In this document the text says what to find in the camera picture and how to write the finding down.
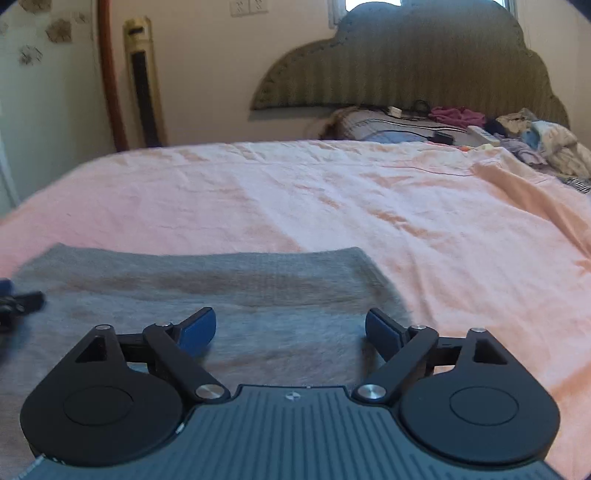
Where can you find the grey sweater with navy sleeves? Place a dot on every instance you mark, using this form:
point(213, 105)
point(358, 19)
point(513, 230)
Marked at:
point(231, 295)

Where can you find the pile of light clothes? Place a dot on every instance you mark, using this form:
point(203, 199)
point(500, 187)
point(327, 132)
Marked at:
point(554, 138)

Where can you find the olive padded headboard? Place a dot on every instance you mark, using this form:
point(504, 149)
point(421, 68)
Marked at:
point(415, 60)

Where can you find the striped grey pillow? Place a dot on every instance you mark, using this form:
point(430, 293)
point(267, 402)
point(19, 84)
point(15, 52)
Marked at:
point(378, 127)

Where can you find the white wall outlet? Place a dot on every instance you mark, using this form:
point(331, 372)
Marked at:
point(239, 7)
point(259, 5)

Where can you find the white remote control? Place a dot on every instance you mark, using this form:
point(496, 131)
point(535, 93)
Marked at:
point(482, 134)

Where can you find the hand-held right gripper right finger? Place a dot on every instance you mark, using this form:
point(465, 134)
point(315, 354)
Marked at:
point(381, 330)

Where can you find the white charger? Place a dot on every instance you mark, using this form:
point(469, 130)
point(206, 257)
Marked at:
point(394, 110)

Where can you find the pink blanket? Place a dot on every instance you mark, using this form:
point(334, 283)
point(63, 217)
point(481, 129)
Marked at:
point(369, 203)

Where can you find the window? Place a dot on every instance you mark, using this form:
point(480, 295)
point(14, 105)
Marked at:
point(341, 8)

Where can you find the magenta cloth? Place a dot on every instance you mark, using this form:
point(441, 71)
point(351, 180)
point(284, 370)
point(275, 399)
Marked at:
point(455, 115)

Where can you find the black power adapter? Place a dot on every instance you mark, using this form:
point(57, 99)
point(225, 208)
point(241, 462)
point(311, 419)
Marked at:
point(444, 137)

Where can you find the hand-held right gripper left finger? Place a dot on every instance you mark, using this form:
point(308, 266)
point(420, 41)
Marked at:
point(201, 326)

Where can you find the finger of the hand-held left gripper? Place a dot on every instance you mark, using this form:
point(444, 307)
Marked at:
point(3, 286)
point(25, 302)

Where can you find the gold tower fan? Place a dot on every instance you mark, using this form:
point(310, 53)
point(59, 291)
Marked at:
point(144, 87)

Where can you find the brown wooden frame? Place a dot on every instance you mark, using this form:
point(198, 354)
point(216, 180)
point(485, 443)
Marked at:
point(112, 78)

